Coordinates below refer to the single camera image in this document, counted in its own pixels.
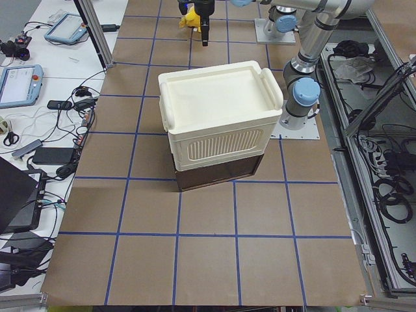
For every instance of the black gripper near toy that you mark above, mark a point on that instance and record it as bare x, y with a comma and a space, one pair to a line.
204, 10

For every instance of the dark brown wooden drawer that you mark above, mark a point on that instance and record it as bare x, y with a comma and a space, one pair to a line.
218, 173

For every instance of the silver robot arm near toy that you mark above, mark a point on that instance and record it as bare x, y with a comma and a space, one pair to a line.
283, 18

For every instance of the silver robot arm with drawer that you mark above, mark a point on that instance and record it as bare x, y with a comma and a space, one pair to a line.
315, 21

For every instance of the yellow plush dinosaur toy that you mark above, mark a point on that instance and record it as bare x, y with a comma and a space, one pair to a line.
191, 19

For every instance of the blue teach pendant upper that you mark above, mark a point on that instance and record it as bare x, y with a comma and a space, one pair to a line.
69, 29

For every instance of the blue teach pendant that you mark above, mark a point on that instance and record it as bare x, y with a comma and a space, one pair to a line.
20, 85
69, 29

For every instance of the black phone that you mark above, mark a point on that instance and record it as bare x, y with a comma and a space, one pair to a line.
59, 105

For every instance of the blue teach pendant lower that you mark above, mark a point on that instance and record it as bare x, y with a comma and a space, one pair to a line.
20, 85

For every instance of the black power adapter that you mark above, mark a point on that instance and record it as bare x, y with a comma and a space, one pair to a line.
52, 156

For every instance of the black scissors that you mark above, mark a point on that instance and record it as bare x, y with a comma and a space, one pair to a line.
11, 139

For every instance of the black laptop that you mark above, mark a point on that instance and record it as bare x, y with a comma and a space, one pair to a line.
22, 192

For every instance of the aluminium frame post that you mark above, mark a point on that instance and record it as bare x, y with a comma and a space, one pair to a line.
89, 17

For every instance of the robot base plate near box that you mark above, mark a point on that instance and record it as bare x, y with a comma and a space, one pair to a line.
291, 128

